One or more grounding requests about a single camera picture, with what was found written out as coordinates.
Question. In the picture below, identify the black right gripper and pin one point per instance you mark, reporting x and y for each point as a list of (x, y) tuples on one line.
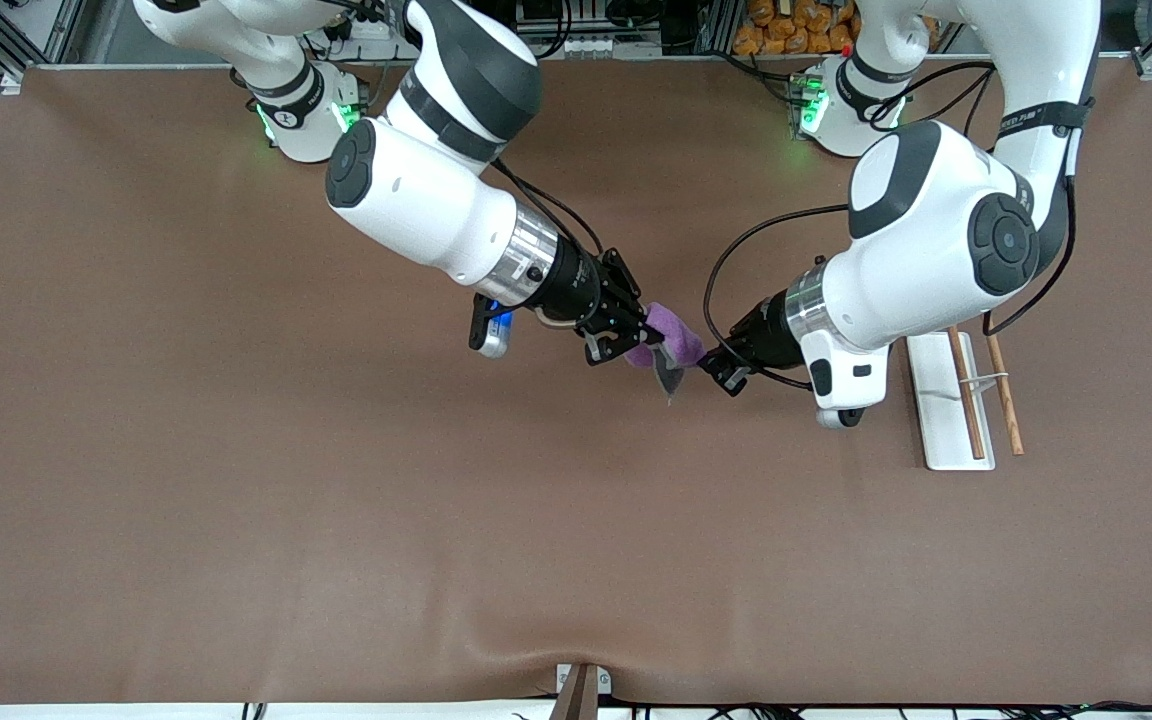
[(576, 283)]

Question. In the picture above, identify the orange snack bags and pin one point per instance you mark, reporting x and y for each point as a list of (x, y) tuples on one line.
[(791, 28)]

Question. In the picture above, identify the purple towel with grey back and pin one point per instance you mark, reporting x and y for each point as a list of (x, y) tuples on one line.
[(676, 335)]

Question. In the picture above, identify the grey table clamp bracket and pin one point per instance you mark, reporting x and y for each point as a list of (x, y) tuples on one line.
[(583, 688)]

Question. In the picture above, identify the white power strip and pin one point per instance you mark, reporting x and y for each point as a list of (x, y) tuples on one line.
[(361, 38), (601, 46)]

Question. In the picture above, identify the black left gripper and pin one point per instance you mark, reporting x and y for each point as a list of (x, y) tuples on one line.
[(768, 335)]

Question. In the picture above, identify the white rack with wooden rods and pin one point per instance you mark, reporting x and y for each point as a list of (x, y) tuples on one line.
[(941, 420)]

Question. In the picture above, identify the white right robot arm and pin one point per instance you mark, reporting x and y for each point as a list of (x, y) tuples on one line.
[(426, 200)]

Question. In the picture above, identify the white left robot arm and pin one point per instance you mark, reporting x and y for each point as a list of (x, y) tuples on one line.
[(936, 240)]

